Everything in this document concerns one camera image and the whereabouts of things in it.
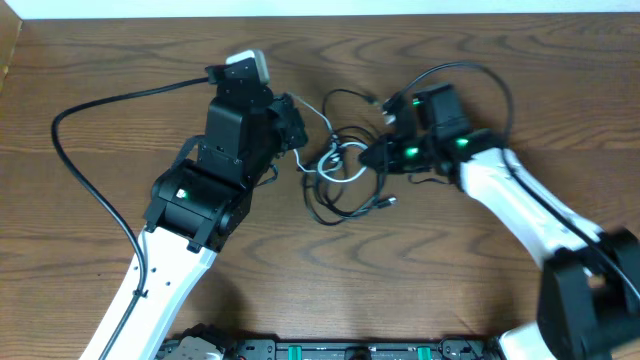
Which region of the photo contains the black USB cable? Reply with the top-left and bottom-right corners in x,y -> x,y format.
301,88 -> 399,226

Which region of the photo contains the white USB cable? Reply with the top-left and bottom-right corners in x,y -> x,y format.
289,93 -> 370,184

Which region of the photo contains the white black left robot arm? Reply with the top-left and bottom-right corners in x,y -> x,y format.
82,93 -> 307,359

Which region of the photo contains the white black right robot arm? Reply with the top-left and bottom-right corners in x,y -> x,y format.
359,83 -> 639,359

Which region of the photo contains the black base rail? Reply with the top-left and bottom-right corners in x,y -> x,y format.
155,324 -> 502,360

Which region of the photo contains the black left camera cable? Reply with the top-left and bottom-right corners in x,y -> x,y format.
50,75 -> 211,360

